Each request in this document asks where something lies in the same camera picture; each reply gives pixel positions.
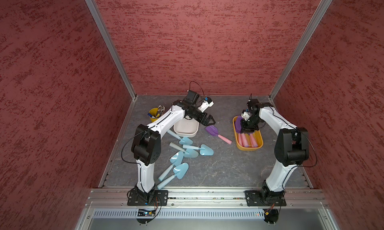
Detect white storage box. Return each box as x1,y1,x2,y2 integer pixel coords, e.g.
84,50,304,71
174,118,199,137

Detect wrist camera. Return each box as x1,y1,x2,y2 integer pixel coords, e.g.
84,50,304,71
241,110,251,121
198,97,214,112

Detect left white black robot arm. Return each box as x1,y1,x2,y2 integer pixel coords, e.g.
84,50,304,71
131,97,216,204

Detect yellow cup with pens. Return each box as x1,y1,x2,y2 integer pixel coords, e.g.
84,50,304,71
148,105,165,122

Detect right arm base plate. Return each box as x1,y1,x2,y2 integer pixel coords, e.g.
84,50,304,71
244,189,287,207

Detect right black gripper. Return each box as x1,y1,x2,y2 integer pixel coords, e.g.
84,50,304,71
240,114,263,133

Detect purple shovel small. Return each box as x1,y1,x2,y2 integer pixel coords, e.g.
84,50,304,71
249,134,258,148

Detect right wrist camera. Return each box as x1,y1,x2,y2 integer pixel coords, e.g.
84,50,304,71
241,110,251,121

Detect yellow storage box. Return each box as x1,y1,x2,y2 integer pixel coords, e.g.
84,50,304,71
233,116,264,151

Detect light blue shovel back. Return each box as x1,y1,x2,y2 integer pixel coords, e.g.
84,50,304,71
167,130,193,145

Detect purple shovel front pink handle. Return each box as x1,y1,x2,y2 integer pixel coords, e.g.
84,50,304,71
238,133,244,147

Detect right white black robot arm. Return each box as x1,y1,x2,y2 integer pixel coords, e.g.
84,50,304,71
240,98,310,206

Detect light blue shovel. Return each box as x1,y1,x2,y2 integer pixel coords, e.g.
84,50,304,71
183,144,214,156
169,143,199,158
158,151,184,181
167,130,193,145
158,163,189,190

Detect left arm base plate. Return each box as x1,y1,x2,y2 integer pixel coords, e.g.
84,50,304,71
127,188,169,207

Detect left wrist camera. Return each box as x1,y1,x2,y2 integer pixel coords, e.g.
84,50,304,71
198,97,214,112

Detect aluminium front rail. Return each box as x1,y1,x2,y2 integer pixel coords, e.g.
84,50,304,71
85,187,330,209

